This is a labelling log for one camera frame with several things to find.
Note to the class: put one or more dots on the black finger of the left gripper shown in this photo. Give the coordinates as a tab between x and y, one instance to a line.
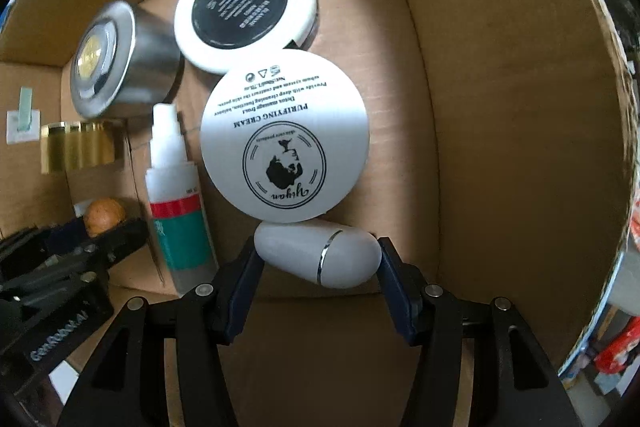
24	274

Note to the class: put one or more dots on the white purifying cream jar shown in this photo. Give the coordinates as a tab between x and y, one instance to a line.
285	136

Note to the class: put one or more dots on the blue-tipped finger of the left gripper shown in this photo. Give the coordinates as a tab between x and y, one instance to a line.
52	239

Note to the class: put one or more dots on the red plastic bag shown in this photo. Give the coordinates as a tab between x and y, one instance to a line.
613	358

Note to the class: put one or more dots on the open cardboard box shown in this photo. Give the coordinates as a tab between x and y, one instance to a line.
503	136

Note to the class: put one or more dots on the white jar black lid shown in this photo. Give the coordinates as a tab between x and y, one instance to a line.
215	35

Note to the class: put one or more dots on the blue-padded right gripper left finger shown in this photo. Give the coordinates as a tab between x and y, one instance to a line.
123	382

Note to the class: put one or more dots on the gold lid jar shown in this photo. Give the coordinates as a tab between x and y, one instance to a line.
74	145

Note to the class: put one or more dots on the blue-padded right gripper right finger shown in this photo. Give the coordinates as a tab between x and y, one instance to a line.
514	383

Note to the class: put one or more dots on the brown walnut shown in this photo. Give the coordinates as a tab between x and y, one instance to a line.
102	215

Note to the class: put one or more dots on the white spray bottle green label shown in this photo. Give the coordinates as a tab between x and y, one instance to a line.
176	204

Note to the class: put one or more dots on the silver jar gold centre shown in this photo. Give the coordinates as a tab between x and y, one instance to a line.
126	62

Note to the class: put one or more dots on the small white oval bottle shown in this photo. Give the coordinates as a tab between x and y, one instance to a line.
321	252

